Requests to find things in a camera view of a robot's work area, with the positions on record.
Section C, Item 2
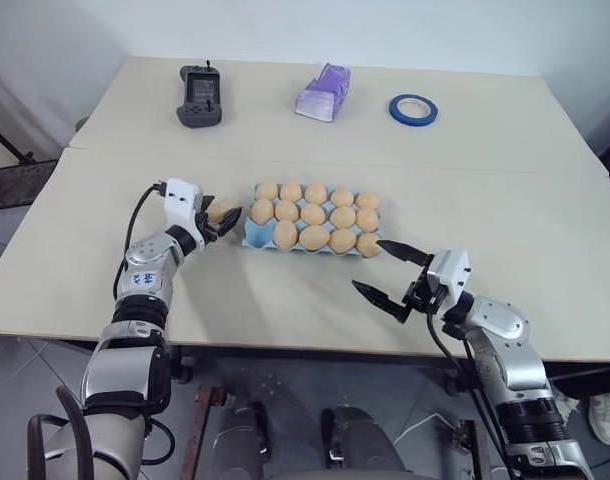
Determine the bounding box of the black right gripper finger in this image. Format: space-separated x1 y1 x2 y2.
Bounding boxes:
350 279 407 322
377 239 432 267

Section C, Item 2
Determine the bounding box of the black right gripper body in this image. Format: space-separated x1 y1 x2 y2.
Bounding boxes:
396 254 445 325

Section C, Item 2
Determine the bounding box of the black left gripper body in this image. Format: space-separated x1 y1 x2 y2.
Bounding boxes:
193 197 224 248

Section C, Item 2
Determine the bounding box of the blue egg carton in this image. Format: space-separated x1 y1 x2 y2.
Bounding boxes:
240 181 385 261

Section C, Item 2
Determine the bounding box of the black table caster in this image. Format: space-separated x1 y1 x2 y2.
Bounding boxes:
443 368 469 397
171 348 194 384

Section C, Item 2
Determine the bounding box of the dark grey remote controller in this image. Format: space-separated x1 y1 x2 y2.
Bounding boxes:
176 60 223 129

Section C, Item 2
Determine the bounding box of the blue tape roll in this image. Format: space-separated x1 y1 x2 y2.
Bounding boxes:
388 92 441 130

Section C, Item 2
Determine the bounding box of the dark rounded robot leg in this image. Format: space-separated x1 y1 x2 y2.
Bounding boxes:
215 394 272 480
318 404 409 480

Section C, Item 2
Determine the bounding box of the purple tissue pack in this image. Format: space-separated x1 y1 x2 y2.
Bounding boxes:
293 62 354 123

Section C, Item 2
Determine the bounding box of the white sneaker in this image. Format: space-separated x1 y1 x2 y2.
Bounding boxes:
586 392 610 447
552 389 582 424

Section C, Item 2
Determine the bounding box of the black mesh seat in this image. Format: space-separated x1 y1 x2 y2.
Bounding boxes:
0 158 60 214

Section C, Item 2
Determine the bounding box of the rusty metal bar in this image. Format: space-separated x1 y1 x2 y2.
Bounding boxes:
190 384 214 480

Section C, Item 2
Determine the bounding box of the black metal stand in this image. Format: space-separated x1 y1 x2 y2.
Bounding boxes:
0 115 61 167

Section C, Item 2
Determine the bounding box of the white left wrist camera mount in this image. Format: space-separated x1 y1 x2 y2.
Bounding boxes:
162 177 205 232

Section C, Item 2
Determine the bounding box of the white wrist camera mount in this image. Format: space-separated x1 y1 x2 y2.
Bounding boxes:
426 248 473 302
162 177 205 232

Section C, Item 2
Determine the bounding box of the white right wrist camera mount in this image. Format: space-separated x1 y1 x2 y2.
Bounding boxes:
426 248 473 302

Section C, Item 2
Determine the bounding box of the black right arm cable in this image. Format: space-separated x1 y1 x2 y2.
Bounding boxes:
426 312 519 480

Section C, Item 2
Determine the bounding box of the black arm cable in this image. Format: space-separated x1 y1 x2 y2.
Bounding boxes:
426 312 519 480
113 180 169 299

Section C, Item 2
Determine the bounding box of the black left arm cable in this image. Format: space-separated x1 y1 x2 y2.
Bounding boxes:
113 180 169 299

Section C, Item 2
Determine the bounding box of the black thick hose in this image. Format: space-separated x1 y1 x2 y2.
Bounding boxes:
26 384 94 480

